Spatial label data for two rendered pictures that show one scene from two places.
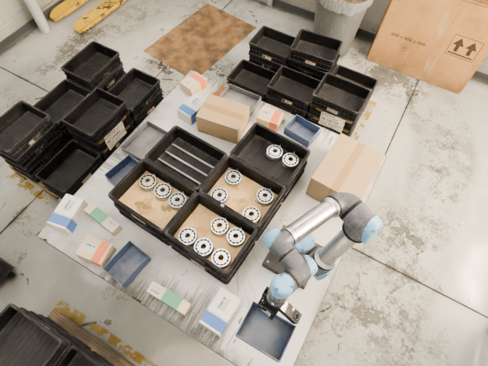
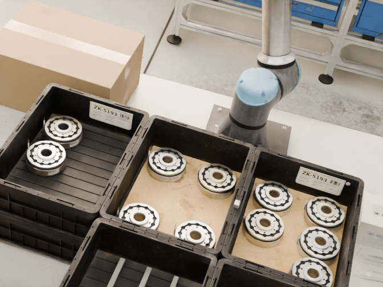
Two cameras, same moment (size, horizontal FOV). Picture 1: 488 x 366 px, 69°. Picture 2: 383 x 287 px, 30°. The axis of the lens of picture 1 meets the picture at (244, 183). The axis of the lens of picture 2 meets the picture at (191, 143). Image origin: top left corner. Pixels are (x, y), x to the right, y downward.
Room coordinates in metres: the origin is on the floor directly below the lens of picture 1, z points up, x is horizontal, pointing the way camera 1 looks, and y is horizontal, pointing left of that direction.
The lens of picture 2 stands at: (1.44, 1.16, 2.22)
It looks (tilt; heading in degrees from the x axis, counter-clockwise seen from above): 43 degrees down; 247
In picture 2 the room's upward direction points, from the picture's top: 12 degrees clockwise
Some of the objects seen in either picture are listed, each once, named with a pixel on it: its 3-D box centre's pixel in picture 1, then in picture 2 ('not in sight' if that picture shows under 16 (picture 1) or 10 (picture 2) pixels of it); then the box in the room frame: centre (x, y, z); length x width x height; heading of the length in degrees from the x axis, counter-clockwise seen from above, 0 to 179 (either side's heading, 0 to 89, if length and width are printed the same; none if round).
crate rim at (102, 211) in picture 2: (242, 189); (182, 181); (0.96, 0.01, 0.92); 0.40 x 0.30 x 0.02; 59
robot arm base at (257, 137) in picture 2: not in sight; (244, 126); (0.67, -0.30, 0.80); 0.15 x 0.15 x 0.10
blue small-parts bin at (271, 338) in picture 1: (265, 331); not in sight; (0.20, -0.11, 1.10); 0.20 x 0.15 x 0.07; 63
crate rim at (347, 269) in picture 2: (211, 231); (296, 217); (0.70, 0.16, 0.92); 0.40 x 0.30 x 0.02; 59
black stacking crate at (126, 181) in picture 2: (242, 194); (179, 195); (0.96, 0.01, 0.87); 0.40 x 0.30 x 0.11; 59
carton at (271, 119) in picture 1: (269, 118); not in sight; (1.64, -0.16, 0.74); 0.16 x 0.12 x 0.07; 70
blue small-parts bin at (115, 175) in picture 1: (125, 173); not in sight; (1.14, 0.75, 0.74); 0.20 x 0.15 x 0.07; 142
